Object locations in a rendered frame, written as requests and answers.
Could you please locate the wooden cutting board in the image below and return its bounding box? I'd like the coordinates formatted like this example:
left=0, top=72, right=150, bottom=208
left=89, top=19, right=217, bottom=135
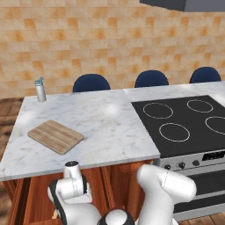
left=27, top=119, right=85, bottom=156

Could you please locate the blue round chair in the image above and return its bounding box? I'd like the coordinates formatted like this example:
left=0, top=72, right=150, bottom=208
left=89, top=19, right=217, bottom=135
left=72, top=73, right=112, bottom=93
left=134, top=69, right=170, bottom=89
left=189, top=66, right=222, bottom=84

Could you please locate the black hob steel stove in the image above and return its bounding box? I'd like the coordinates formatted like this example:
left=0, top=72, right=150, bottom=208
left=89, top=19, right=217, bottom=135
left=131, top=95, right=225, bottom=222

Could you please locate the brown wooden cupboard door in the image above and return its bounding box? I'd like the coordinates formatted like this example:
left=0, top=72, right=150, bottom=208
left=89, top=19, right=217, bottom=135
left=101, top=159, right=155, bottom=219

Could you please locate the silver water bottle teal cap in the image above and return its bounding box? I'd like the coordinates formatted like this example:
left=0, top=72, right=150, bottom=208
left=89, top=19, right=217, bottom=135
left=34, top=76, right=47, bottom=104

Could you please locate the black oven door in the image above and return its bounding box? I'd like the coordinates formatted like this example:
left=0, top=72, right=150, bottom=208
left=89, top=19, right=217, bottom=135
left=172, top=169, right=225, bottom=214

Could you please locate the dark grey range hood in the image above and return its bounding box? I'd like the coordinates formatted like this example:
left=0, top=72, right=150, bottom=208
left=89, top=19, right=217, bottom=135
left=139, top=0, right=225, bottom=13

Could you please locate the tan drawer handle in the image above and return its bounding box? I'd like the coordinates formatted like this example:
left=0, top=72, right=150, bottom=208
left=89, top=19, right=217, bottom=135
left=51, top=208, right=60, bottom=221

